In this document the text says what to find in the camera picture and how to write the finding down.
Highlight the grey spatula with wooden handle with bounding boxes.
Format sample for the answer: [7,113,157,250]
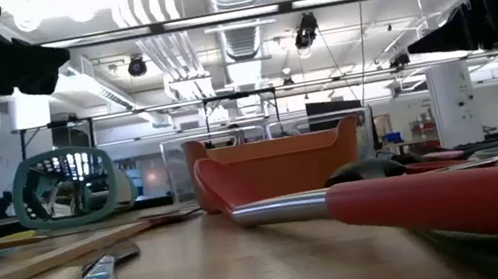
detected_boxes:
[0,205,211,279]

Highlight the black overhead frame bar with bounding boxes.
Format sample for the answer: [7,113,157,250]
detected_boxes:
[39,0,365,55]

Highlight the thin black hanging cable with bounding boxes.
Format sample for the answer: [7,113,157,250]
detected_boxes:
[344,0,384,106]

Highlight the white pillar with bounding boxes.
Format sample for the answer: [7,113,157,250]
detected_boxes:
[423,59,486,151]

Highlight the teal-framed steel box grater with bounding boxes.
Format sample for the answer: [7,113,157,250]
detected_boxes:
[6,137,142,237]

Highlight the orange plastic bin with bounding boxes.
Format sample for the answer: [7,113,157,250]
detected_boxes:
[181,112,373,219]

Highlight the black monitor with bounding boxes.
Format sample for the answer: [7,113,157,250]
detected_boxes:
[304,93,364,119]

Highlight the red spoon with steel neck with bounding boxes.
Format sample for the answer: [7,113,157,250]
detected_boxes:
[191,108,498,279]

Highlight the black slotted spoon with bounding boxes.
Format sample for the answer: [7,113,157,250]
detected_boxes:
[321,152,411,189]

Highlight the black ceiling spotlight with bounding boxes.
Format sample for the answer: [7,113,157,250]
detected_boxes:
[126,54,149,78]
[389,51,413,71]
[289,11,321,51]

